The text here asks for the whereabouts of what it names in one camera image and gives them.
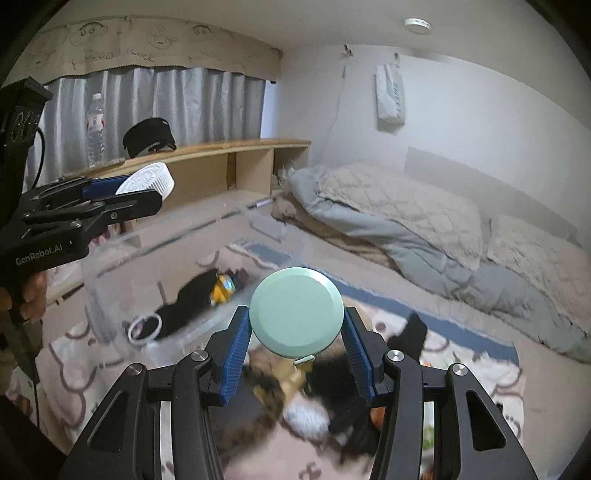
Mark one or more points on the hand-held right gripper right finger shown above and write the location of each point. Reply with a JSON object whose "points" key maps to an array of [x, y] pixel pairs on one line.
{"points": [[358, 355]]}

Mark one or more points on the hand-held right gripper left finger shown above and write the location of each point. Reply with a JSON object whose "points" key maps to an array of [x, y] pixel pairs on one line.
{"points": [[235, 350]]}

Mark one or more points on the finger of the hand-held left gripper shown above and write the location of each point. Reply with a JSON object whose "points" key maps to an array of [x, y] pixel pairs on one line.
{"points": [[134, 205], [106, 184]]}

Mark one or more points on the white round container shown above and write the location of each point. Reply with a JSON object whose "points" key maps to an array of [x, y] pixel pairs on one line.
{"points": [[147, 177]]}

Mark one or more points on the mint green round tin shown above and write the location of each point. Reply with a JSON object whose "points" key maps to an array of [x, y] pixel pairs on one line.
{"points": [[295, 314]]}

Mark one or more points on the clear plastic storage bin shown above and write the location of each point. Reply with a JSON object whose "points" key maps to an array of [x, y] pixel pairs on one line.
{"points": [[115, 295]]}

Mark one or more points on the person's left hand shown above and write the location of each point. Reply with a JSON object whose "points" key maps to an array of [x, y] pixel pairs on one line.
{"points": [[34, 295]]}

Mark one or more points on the black fabric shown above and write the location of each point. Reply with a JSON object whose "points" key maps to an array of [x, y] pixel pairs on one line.
{"points": [[337, 378]]}

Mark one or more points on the clear water bottle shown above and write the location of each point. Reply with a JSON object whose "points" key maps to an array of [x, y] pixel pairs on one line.
{"points": [[96, 134]]}

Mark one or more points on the yellow black toy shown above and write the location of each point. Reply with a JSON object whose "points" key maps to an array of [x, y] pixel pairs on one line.
{"points": [[224, 288]]}

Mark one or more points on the black cap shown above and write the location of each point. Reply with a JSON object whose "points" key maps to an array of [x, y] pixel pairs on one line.
{"points": [[147, 134]]}

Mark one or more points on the white lace cloth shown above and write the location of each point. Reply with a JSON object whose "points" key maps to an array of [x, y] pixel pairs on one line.
{"points": [[307, 420]]}

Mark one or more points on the beige mattress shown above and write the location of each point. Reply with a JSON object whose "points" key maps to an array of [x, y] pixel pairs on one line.
{"points": [[461, 332]]}

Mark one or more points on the grey curtain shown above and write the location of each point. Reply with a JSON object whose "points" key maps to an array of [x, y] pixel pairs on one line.
{"points": [[184, 106]]}

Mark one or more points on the wooden shelf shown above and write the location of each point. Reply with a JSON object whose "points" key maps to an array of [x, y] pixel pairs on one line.
{"points": [[249, 170]]}

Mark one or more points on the silver pen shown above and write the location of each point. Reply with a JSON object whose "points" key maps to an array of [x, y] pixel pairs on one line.
{"points": [[261, 202]]}

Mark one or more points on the beige cartoon valance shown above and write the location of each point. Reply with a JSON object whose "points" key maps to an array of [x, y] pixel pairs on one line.
{"points": [[138, 41]]}

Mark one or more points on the beige quilted pillow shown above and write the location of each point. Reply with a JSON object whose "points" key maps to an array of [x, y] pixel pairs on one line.
{"points": [[540, 258]]}

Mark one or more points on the white air conditioner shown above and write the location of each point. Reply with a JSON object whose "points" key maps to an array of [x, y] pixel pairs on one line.
{"points": [[390, 92]]}

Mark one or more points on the round ceiling light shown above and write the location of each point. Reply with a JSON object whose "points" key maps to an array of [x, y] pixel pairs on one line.
{"points": [[418, 25]]}

